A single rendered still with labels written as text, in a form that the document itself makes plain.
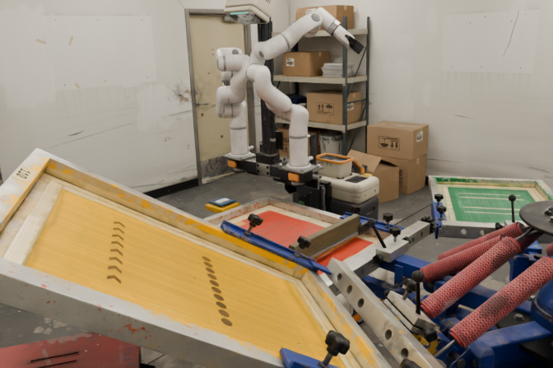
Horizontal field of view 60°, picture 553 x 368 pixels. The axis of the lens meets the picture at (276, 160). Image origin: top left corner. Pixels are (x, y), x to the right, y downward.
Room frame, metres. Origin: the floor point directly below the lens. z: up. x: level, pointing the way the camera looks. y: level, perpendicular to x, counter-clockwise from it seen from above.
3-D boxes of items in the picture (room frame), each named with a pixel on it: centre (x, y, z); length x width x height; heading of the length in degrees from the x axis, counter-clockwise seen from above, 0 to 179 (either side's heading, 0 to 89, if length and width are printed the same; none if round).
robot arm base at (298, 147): (2.38, -0.12, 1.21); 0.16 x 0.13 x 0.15; 137
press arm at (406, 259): (1.48, -0.43, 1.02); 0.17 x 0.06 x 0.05; 45
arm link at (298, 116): (2.38, -0.11, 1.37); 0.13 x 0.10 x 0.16; 26
